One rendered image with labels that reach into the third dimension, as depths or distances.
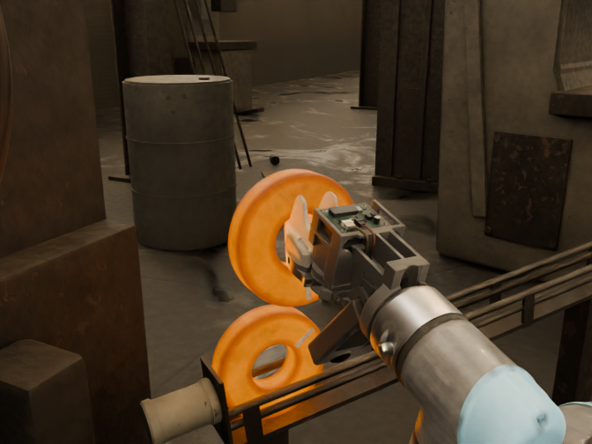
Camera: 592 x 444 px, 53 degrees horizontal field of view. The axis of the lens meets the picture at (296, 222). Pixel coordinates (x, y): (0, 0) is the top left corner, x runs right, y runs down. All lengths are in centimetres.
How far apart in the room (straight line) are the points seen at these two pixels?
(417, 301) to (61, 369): 38
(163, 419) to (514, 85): 236
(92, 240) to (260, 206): 27
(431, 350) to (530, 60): 243
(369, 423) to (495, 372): 148
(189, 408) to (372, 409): 124
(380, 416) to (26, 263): 139
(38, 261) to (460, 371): 51
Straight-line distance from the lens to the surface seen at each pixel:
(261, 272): 66
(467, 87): 295
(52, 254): 79
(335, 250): 54
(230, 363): 78
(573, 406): 63
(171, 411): 78
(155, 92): 310
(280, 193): 64
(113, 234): 84
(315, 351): 63
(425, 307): 49
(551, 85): 281
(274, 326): 79
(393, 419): 194
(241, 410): 80
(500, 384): 45
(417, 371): 47
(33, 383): 67
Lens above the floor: 113
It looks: 18 degrees down
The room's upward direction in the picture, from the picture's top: straight up
